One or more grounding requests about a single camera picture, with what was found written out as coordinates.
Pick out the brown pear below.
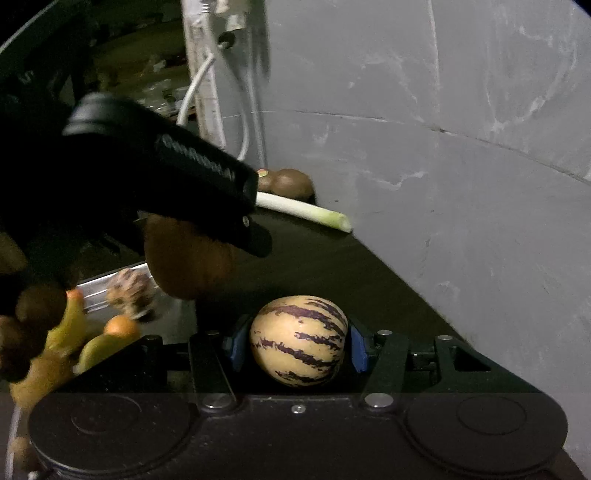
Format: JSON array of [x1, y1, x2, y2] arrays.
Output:
[[144, 215, 236, 301]]

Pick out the yellow banana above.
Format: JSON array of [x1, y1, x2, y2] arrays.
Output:
[[45, 295, 89, 357]]

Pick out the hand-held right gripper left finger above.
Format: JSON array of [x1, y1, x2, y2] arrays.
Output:
[[139, 316, 254, 411]]

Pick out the striped pepino melon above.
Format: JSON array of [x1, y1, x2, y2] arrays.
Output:
[[250, 295, 349, 388]]

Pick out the brown scaly fruit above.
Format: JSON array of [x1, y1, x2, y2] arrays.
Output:
[[107, 270, 154, 320]]

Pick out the metal tray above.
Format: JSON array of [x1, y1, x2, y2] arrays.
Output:
[[76, 261, 200, 344]]

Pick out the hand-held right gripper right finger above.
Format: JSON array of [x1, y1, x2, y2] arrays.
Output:
[[347, 324, 522, 408]]

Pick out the white leek stalk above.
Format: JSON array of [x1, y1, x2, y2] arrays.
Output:
[[255, 191, 353, 232]]

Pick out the white wall plug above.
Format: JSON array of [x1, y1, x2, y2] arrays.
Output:
[[213, 0, 253, 31]]

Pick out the white cable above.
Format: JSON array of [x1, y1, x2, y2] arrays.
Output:
[[177, 32, 253, 162]]

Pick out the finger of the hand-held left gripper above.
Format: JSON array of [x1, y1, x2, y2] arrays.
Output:
[[230, 215, 273, 258]]

